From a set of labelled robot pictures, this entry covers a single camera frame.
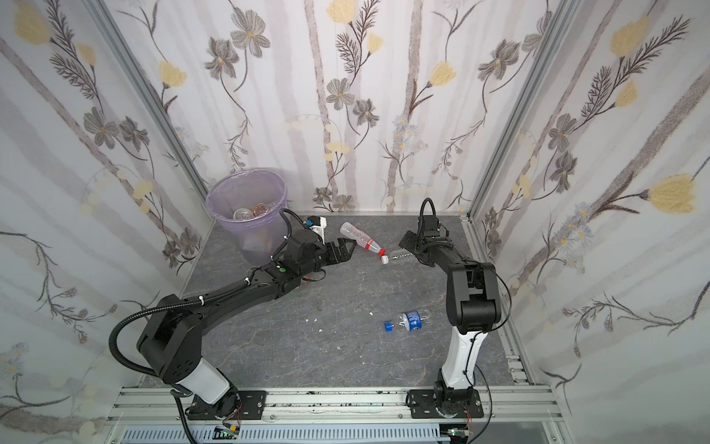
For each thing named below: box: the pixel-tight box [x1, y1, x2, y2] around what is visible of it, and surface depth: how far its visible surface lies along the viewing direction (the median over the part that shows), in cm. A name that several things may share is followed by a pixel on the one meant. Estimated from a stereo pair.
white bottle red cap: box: [340, 222, 387, 257], surface depth 110 cm
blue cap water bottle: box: [384, 309, 429, 333], surface depth 87 cm
